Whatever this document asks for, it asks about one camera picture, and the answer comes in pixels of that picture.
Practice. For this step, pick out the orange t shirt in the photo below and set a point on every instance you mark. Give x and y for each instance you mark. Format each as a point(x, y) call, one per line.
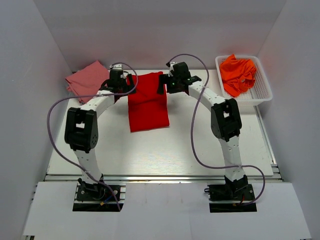
point(237, 75)

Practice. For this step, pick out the red t shirt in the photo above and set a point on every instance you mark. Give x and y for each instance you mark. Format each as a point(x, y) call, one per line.
point(147, 110)

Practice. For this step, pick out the white plastic basket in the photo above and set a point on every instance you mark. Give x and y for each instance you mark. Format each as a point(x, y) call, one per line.
point(259, 93)

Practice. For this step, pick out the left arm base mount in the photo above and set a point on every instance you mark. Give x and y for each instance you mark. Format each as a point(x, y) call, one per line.
point(97, 198)

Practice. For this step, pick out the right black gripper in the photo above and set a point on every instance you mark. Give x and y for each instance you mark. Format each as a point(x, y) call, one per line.
point(163, 79)

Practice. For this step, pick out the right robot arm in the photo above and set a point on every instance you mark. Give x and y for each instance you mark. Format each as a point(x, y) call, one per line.
point(225, 120)

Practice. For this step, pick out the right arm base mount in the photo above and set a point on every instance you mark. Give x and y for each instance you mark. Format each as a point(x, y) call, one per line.
point(221, 202)

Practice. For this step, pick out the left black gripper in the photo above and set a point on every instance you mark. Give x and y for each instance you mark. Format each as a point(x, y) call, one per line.
point(129, 88)

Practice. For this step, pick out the folded pink t shirt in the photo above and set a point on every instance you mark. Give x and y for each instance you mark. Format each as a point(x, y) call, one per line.
point(87, 81)

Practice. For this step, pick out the aluminium table rail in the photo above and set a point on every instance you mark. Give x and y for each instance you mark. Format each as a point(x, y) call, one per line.
point(276, 177)

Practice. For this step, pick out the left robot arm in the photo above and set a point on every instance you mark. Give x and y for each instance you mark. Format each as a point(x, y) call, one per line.
point(81, 129)

